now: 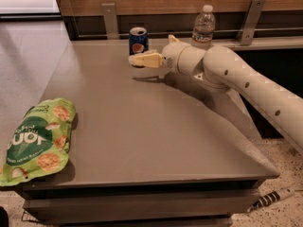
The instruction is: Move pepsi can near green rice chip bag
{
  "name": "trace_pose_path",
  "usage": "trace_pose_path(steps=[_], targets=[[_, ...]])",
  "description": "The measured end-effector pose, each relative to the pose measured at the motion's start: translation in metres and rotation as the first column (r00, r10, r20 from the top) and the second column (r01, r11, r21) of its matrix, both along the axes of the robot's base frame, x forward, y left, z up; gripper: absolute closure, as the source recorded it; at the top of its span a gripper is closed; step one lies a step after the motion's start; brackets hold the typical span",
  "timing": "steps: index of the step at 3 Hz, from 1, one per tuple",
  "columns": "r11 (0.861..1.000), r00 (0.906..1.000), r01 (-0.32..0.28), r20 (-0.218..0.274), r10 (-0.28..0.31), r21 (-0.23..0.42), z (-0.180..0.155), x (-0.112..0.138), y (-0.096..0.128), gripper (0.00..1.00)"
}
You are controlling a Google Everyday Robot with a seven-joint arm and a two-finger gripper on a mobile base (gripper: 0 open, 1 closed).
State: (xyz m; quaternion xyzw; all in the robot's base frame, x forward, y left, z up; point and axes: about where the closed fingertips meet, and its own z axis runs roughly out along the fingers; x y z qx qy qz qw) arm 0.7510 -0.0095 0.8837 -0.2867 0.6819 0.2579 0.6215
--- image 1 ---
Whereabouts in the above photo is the striped cable on floor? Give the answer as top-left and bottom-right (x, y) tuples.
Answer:
(246, 186), (295, 213)

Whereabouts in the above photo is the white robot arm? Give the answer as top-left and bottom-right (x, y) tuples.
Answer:
(129, 35), (303, 154)

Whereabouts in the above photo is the green rice chip bag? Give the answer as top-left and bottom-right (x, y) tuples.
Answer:
(0, 98), (76, 187)

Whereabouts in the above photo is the blue pepsi can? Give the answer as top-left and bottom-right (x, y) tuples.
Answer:
(129, 26), (149, 55)

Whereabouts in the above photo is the right metal bracket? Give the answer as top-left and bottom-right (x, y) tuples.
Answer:
(237, 0), (266, 45)

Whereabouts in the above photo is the left metal bracket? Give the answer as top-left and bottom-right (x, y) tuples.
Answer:
(101, 3), (119, 40)

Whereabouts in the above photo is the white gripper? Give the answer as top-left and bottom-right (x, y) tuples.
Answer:
(129, 35), (189, 73)

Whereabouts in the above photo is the clear plastic water bottle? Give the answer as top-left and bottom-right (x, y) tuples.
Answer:
(191, 5), (216, 50)

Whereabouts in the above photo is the metal bracket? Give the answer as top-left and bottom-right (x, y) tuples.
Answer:
(237, 0), (266, 45)
(101, 3), (119, 40)

